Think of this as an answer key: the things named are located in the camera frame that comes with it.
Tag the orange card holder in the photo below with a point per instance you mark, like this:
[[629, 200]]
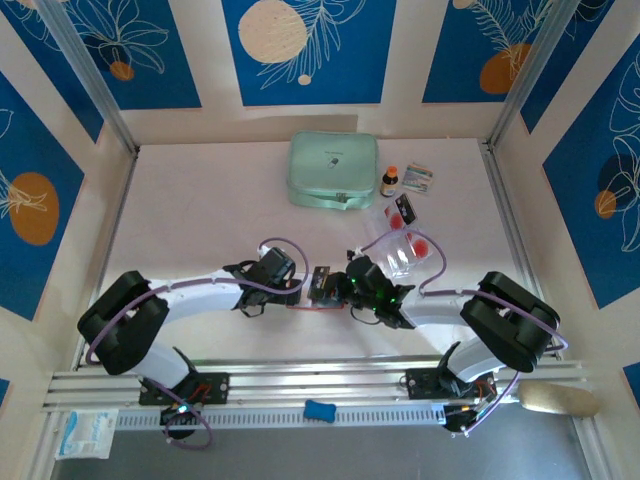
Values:
[[325, 307]]

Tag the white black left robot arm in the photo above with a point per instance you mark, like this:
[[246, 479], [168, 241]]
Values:
[[200, 297]]

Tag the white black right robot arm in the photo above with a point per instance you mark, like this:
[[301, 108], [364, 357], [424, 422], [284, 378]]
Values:
[[435, 315]]

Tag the white card with red circles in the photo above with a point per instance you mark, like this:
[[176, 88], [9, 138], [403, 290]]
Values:
[[420, 247], [397, 220]]

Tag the small brown medicine bottle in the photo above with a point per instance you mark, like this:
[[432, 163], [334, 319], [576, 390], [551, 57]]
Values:
[[389, 186]]

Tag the blue bone-shaped sponge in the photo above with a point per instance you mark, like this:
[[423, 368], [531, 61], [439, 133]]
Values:
[[320, 410]]

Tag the mint green zip pouch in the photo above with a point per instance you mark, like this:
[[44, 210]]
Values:
[[325, 165]]

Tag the small printed sachet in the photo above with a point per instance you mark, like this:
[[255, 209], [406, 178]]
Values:
[[417, 177]]

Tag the white gauze packet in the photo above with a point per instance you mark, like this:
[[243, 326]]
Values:
[[90, 437]]

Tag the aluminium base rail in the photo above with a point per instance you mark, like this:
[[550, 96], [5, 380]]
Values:
[[320, 380]]

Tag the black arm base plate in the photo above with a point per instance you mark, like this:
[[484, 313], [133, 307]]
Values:
[[217, 387], [420, 382]]

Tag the aluminium table side rail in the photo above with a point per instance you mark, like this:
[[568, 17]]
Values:
[[112, 235], [513, 225]]

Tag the aluminium frame post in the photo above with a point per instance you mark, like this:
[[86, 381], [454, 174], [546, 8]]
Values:
[[85, 65], [533, 65]]

